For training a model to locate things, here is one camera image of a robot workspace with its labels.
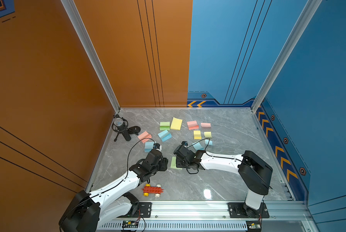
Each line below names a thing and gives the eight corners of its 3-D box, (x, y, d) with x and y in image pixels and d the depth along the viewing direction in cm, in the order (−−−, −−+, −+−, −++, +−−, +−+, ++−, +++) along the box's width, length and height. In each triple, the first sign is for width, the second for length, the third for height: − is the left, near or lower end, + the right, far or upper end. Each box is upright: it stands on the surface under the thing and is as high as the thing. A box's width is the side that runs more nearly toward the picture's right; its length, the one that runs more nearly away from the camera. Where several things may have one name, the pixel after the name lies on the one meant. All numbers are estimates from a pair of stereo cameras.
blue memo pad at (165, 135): (163, 142, 101) (162, 140, 99) (158, 135, 105) (158, 133, 103) (172, 137, 104) (172, 135, 102) (167, 130, 108) (167, 128, 106)
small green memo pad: (159, 130, 109) (159, 128, 107) (160, 123, 113) (160, 122, 111) (169, 130, 109) (169, 128, 107) (170, 123, 113) (169, 122, 111)
